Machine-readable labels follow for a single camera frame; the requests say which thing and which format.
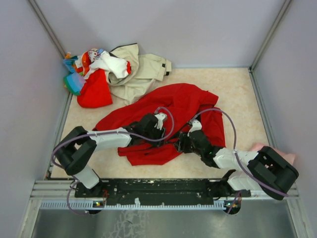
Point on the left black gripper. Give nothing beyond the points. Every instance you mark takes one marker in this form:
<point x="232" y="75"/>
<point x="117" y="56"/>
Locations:
<point x="158" y="143"/>

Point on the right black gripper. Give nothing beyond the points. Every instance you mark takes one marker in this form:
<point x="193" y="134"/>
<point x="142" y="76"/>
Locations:
<point x="181" y="144"/>

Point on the red zip jacket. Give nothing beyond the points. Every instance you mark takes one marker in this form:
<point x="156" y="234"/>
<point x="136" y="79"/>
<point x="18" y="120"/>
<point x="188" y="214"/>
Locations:
<point x="184" y="101"/>

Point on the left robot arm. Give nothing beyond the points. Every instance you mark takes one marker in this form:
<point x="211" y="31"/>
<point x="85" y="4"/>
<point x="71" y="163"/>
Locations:
<point x="76" y="149"/>

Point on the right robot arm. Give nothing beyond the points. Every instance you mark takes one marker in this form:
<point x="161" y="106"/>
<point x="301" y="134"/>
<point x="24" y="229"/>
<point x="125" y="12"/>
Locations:
<point x="262" y="170"/>

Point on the beige jacket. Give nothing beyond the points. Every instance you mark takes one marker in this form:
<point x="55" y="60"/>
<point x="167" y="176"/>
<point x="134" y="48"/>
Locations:
<point x="146" y="70"/>

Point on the red cloth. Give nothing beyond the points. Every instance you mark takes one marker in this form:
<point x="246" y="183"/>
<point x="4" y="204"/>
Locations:
<point x="95" y="92"/>

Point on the white printed shirt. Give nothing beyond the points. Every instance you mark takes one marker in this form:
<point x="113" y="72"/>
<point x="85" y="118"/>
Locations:
<point x="96" y="59"/>

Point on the colourful striped cloth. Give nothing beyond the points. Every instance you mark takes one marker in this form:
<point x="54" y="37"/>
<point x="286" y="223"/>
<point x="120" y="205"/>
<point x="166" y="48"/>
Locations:
<point x="74" y="81"/>

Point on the pink cloth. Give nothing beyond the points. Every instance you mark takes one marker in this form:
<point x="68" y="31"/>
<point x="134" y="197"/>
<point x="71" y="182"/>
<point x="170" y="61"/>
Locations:
<point x="288" y="157"/>

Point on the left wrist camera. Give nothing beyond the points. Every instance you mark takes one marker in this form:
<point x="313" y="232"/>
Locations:
<point x="162" y="117"/>

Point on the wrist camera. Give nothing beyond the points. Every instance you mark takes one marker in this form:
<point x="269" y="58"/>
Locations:
<point x="162" y="117"/>
<point x="195" y="126"/>

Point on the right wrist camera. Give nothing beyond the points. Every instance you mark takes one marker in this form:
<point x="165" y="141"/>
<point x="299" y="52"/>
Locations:
<point x="195" y="126"/>

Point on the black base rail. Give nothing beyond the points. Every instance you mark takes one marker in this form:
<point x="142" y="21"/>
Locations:
<point x="155" y="192"/>

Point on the aluminium frame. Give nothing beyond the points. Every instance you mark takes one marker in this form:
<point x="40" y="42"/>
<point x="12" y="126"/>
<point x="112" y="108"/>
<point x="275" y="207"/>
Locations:
<point x="260" y="58"/>

